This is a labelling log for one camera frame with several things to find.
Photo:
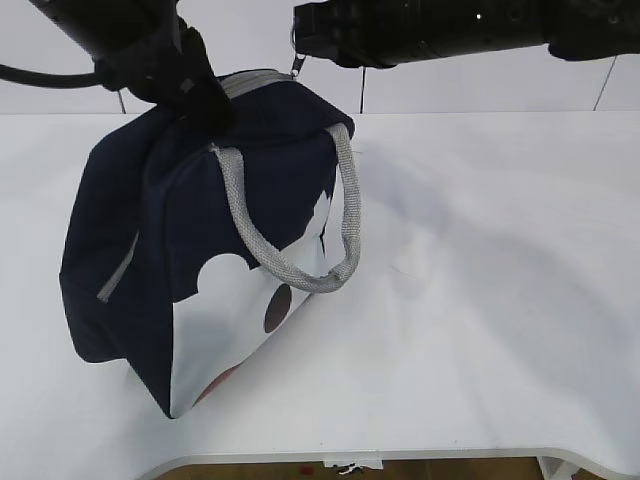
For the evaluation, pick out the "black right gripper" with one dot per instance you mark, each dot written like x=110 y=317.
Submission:
x=343 y=32

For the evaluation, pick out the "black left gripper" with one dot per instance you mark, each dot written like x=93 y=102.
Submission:
x=169 y=66

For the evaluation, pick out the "navy blue lunch bag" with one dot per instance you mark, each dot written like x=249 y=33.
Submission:
x=186 y=251

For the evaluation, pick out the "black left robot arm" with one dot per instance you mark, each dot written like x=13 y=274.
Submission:
x=98 y=27

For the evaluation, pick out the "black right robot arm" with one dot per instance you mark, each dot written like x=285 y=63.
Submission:
x=384 y=34

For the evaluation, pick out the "white tape scrap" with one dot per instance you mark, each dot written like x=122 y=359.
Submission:
x=351 y=465

